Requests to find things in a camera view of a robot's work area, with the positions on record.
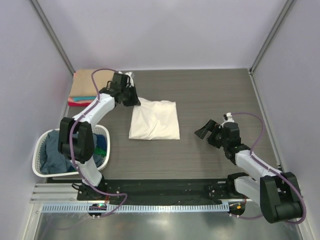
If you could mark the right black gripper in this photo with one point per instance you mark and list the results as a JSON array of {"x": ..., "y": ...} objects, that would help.
[{"x": 214, "y": 135}]

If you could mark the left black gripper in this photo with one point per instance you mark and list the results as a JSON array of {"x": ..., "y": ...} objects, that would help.
[{"x": 132, "y": 93}]

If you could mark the cream white t shirt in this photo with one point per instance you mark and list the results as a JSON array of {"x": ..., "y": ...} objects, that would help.
[{"x": 154, "y": 120}]

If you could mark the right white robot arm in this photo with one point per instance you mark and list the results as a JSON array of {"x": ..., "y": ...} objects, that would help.
[{"x": 277, "y": 193}]

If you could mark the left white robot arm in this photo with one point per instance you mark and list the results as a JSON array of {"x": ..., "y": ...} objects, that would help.
[{"x": 76, "y": 141}]

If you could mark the folded teal t shirt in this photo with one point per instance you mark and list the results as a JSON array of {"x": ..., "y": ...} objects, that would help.
[{"x": 83, "y": 98}]

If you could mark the folded tan t shirt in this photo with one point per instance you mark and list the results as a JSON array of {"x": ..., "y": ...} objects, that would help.
[{"x": 101, "y": 78}]

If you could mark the blue garment in basket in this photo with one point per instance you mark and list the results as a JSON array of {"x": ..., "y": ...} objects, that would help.
[{"x": 101, "y": 142}]

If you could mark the folded red t shirt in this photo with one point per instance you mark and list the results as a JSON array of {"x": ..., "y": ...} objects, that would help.
[{"x": 75, "y": 105}]

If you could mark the green garment in basket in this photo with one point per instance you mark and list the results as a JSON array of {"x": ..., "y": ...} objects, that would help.
[{"x": 101, "y": 152}]

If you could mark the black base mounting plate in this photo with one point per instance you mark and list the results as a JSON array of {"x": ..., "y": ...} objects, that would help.
[{"x": 171, "y": 191}]

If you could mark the white plastic laundry basket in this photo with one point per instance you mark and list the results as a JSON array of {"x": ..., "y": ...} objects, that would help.
[{"x": 99, "y": 161}]

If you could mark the grey blue shirt in basket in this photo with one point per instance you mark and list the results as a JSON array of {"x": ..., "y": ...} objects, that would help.
[{"x": 51, "y": 161}]

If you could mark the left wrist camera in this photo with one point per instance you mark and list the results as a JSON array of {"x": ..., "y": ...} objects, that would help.
[{"x": 121, "y": 81}]

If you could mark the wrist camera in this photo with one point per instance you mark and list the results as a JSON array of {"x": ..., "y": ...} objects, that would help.
[
  {"x": 121, "y": 81},
  {"x": 230, "y": 129}
]

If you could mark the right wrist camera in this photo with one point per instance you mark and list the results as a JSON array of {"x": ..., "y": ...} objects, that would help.
[{"x": 230, "y": 129}]

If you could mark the slotted white cable duct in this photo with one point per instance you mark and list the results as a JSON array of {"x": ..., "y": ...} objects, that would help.
[{"x": 102, "y": 208}]

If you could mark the aluminium rail beam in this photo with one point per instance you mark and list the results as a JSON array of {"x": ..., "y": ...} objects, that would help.
[{"x": 72, "y": 191}]

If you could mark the left aluminium corner post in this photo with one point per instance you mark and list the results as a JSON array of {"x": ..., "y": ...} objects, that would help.
[{"x": 51, "y": 33}]

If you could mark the aluminium corner post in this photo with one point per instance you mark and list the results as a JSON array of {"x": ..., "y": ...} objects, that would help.
[
  {"x": 51, "y": 33},
  {"x": 284, "y": 12}
]

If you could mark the right aluminium corner post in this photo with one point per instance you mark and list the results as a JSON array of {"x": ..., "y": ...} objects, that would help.
[{"x": 284, "y": 12}]

